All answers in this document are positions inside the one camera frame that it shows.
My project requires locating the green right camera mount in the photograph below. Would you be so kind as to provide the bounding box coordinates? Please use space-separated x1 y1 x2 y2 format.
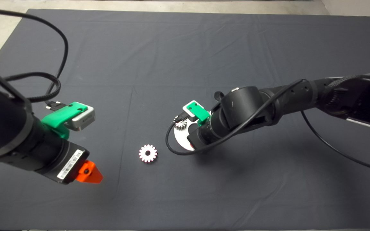
187 102 211 127

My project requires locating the dark grey table cloth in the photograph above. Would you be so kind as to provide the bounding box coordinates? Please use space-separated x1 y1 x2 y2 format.
0 9 370 230

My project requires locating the braided black cable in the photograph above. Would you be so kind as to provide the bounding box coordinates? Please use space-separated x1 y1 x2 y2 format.
4 72 62 103
328 73 370 90

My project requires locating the round metal plate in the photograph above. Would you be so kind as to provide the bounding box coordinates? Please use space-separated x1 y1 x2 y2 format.
173 119 202 151

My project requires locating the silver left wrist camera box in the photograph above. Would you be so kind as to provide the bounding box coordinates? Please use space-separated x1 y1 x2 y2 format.
71 106 96 132

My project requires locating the large steel gear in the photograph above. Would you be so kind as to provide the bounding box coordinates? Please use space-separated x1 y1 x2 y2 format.
138 144 158 163

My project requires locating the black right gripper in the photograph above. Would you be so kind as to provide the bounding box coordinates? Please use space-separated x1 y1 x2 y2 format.
187 124 212 151

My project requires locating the green left camera mount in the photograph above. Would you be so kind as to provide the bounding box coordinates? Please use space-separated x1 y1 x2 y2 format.
41 102 89 140

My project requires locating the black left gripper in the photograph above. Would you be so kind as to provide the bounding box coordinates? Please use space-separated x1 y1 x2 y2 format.
43 141 104 185

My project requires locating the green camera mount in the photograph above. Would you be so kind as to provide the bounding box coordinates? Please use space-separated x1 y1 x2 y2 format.
41 102 89 140
187 102 211 127

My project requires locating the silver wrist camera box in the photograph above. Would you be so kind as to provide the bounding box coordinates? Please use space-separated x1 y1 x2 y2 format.
71 106 96 132
182 100 205 122

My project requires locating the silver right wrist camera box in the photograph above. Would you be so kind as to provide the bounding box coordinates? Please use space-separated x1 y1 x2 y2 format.
182 100 205 122

